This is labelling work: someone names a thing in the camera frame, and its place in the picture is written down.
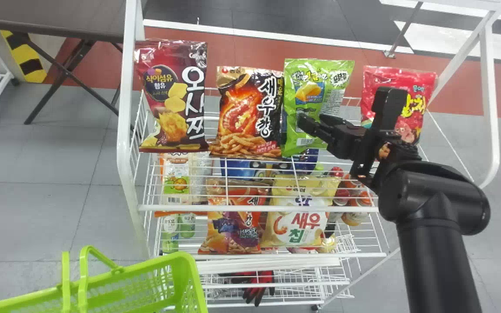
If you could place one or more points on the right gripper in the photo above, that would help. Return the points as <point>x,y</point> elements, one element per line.
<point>346,141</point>

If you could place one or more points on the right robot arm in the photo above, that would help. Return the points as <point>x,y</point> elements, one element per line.
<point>432,243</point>

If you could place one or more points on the green basket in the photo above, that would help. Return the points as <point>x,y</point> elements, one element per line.
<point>146,287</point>

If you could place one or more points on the green snack packet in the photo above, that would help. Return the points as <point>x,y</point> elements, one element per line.
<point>315,87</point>

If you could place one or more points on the black orange snack packet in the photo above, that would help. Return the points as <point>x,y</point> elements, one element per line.
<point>246,113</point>

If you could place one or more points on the blue snack packet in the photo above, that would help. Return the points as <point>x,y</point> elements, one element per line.
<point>254,167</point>

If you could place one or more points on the red snack packet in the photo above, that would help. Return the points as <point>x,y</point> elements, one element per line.
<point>411,87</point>

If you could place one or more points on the yellow snack packet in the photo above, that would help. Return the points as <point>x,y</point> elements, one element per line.
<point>298,221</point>

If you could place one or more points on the maroon snack packet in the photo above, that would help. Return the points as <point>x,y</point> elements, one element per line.
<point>172,95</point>

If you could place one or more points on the white drink carton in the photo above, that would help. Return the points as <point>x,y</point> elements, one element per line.
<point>176,182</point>

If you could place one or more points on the green bottle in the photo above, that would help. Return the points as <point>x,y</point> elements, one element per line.
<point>187,224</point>
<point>170,232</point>

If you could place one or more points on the red black gloves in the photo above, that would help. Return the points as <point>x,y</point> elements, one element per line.
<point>257,284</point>

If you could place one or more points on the dark side table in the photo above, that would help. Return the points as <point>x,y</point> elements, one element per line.
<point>59,21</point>

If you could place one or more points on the yellow black striped post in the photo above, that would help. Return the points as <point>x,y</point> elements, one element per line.
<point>24,56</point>

